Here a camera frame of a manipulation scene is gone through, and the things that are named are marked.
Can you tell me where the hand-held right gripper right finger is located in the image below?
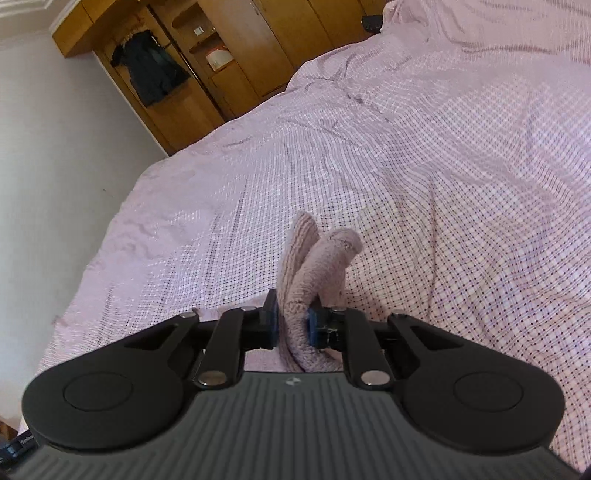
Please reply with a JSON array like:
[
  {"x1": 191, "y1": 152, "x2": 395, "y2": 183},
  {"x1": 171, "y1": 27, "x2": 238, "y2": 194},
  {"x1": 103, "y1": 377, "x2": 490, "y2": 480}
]
[{"x1": 305, "y1": 305, "x2": 463, "y2": 389}]

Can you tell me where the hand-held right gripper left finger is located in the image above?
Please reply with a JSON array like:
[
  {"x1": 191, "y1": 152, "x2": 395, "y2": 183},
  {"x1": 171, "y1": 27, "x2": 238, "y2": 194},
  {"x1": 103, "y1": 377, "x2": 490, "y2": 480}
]
[{"x1": 124, "y1": 288, "x2": 280, "y2": 389}]

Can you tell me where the dark hanging jacket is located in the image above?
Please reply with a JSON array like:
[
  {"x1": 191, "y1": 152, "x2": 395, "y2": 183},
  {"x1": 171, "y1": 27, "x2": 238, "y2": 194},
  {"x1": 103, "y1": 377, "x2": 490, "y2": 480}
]
[{"x1": 110, "y1": 30, "x2": 191, "y2": 106}]

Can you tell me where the pink knit sweater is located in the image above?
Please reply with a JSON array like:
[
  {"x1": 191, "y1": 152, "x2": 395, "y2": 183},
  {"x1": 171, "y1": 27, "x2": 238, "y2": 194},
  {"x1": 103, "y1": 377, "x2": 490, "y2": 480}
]
[{"x1": 279, "y1": 210, "x2": 363, "y2": 374}]

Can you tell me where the wooden wardrobe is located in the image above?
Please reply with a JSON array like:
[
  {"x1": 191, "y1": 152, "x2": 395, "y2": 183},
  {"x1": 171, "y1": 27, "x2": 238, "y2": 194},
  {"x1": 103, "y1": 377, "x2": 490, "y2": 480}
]
[{"x1": 52, "y1": 0, "x2": 393, "y2": 156}]

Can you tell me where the pink checked bed sheet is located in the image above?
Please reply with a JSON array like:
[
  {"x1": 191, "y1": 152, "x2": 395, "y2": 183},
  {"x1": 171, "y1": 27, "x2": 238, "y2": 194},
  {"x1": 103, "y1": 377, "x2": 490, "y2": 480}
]
[{"x1": 28, "y1": 0, "x2": 591, "y2": 472}]

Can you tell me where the white round container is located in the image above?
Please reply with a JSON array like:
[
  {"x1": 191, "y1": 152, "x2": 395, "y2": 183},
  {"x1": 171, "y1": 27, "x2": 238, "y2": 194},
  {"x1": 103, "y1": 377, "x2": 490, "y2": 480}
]
[{"x1": 205, "y1": 48, "x2": 233, "y2": 73}]

